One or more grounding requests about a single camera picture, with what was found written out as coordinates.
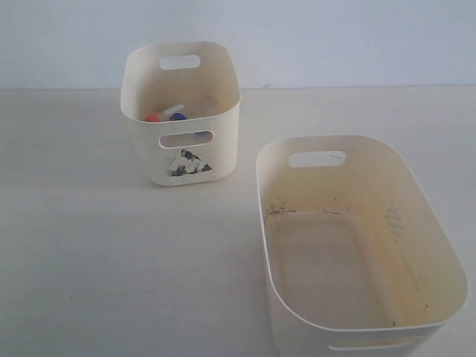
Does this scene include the small cream plastic bin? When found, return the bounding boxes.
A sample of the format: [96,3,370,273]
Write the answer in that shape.
[120,41,240,186]

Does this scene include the large cream plastic bin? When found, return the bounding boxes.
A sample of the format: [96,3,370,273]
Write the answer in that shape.
[256,135,469,356]

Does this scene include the orange-capped clear tube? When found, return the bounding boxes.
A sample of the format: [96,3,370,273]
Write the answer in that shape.
[144,103,184,123]

